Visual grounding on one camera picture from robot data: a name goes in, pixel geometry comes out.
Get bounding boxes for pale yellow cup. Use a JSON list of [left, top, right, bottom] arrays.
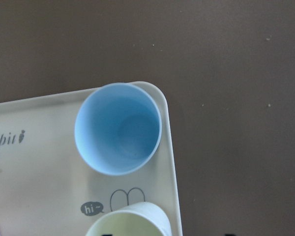
[[86, 202, 173, 236]]

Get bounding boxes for blue cup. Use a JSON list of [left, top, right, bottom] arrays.
[[74, 83, 162, 176]]

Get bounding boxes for cream rabbit tray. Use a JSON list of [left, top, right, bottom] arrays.
[[0, 82, 182, 236]]

